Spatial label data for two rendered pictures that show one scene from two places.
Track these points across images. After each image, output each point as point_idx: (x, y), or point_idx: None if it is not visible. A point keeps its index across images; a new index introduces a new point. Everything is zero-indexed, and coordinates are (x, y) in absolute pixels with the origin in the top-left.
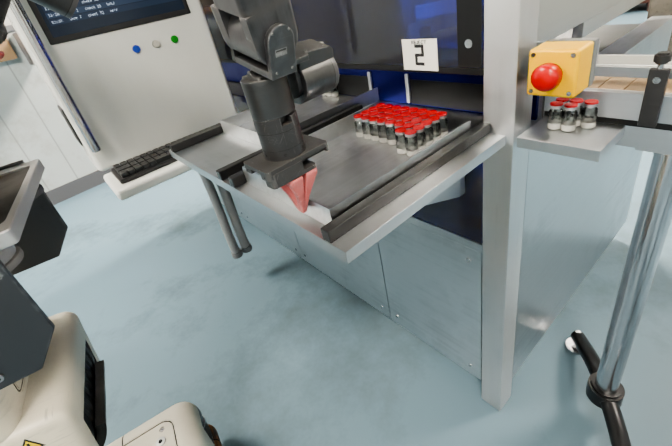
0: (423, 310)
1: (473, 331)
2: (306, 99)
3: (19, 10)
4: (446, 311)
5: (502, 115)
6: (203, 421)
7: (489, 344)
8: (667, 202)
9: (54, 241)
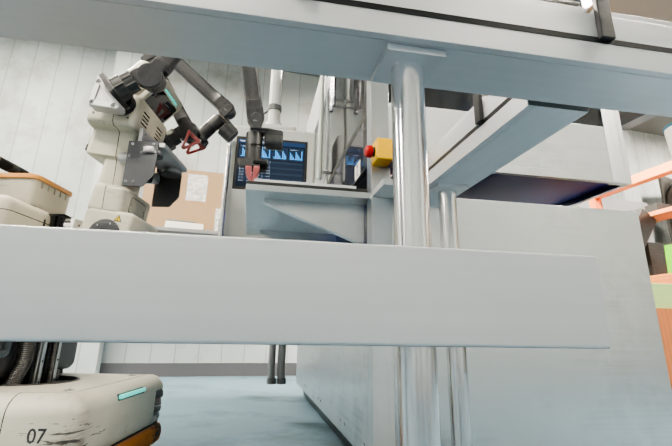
0: (352, 392)
1: (365, 385)
2: (266, 144)
3: (227, 169)
4: (358, 376)
5: (369, 182)
6: (159, 403)
7: (369, 392)
8: (444, 225)
9: (171, 200)
